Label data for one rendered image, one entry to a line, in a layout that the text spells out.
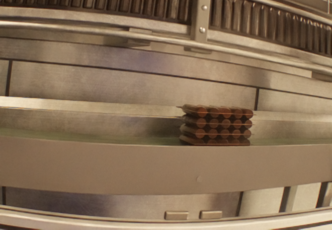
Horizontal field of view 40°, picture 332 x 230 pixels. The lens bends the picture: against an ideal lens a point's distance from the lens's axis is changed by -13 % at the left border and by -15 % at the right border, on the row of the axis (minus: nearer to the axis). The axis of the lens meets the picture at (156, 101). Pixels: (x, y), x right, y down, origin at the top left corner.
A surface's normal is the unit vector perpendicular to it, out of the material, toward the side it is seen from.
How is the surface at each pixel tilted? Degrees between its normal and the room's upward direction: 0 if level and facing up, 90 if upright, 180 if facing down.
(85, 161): 90
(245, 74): 90
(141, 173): 90
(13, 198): 90
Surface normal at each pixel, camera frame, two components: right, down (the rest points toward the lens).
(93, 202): 0.33, 0.08
